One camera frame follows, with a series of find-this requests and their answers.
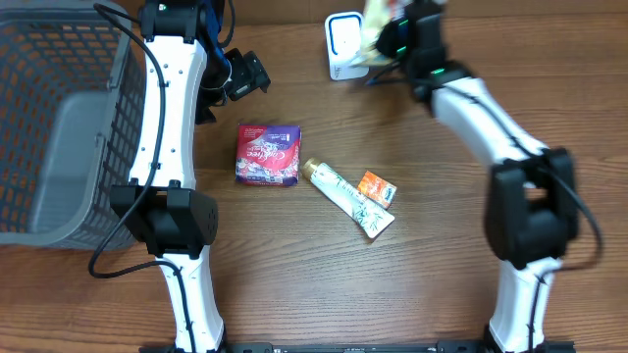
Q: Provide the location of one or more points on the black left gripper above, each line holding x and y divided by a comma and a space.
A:
251, 75

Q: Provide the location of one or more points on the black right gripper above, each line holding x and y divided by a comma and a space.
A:
383, 40

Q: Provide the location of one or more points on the yellow white snack bag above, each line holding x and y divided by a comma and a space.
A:
377, 14

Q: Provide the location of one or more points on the red purple pad pack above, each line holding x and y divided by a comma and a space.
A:
268, 155

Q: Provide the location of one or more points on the orange tissue pack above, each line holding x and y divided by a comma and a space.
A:
377, 189

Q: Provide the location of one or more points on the white Pantene tube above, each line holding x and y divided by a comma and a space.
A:
372, 218

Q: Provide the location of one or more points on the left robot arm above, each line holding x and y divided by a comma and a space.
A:
189, 71

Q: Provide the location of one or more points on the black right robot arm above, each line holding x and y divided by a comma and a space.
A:
531, 212

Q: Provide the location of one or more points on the white barcode scanner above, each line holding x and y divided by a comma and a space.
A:
343, 37

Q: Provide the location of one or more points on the dark grey plastic basket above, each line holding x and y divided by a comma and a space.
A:
72, 96

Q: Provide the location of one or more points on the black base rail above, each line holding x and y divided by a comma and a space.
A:
447, 346

